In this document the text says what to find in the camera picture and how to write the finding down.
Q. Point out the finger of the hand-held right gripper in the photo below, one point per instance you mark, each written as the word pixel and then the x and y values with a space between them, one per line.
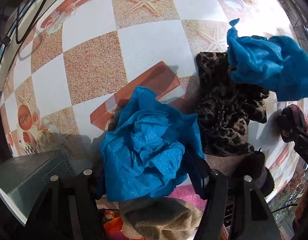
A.
pixel 290 128

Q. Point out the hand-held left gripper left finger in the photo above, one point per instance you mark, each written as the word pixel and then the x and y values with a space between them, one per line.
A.
pixel 86 183

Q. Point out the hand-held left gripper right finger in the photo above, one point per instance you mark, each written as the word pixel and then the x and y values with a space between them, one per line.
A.
pixel 197 177

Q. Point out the dark fuzzy purple knit piece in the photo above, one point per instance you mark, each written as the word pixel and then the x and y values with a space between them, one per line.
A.
pixel 256 165

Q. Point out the beige knitted sock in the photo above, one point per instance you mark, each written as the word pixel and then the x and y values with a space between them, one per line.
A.
pixel 159 217

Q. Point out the blue nonwoven cloth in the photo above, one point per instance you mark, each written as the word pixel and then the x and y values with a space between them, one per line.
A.
pixel 144 150
pixel 264 62

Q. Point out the grey cardboard box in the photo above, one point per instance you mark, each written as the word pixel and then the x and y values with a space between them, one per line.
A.
pixel 26 175

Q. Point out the pink sponge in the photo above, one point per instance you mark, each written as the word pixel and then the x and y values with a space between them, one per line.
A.
pixel 184 195

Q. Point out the red patterned box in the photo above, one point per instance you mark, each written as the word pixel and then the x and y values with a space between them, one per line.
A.
pixel 229 220

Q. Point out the leopard print scrunchie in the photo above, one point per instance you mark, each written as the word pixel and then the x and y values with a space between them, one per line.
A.
pixel 224 110

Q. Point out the white power strip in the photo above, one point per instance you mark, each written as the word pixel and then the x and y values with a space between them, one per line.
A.
pixel 36 7

